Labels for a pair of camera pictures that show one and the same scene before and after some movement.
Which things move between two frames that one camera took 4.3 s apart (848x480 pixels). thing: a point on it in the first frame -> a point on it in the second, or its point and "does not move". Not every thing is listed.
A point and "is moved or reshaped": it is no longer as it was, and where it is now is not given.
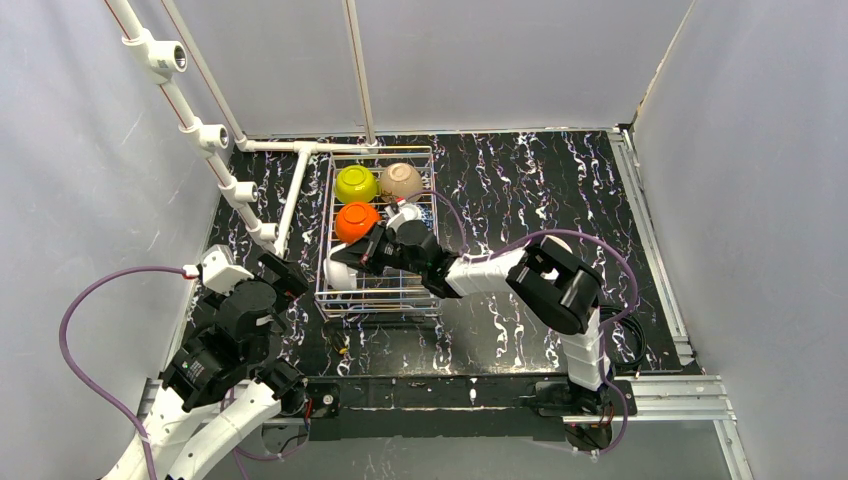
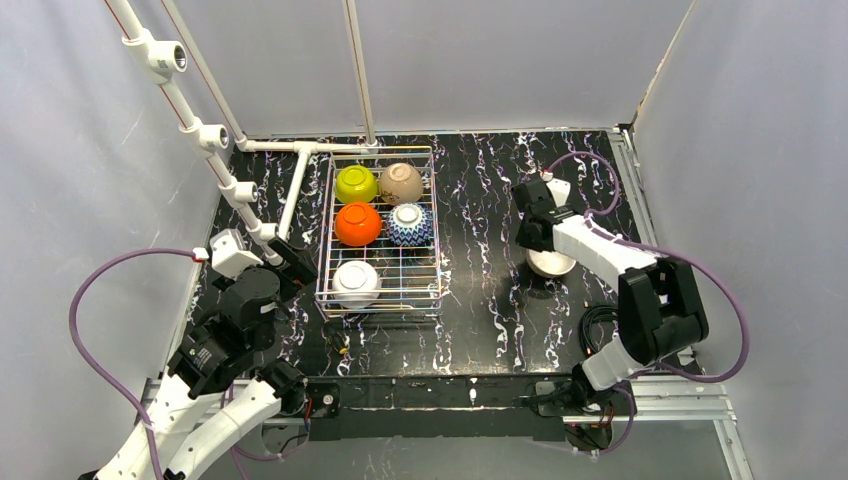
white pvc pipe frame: x=160 y=58 does not move
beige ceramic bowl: x=400 y=180 does not move
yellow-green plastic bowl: x=355 y=184 does not move
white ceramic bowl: x=340 y=276 is moved or reshaped
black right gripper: x=377 y=245 -> x=530 y=234
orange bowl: x=354 y=221 does not move
